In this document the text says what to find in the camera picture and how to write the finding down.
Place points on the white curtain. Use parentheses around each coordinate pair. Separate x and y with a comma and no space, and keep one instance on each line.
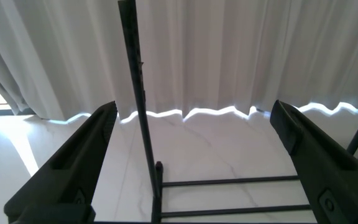
(213,46)

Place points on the black clothes rack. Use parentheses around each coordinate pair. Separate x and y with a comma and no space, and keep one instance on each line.
(138,93)

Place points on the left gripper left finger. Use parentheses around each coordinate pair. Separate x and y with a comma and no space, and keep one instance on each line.
(64,174)

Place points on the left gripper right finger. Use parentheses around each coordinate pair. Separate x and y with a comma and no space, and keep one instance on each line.
(328,174)

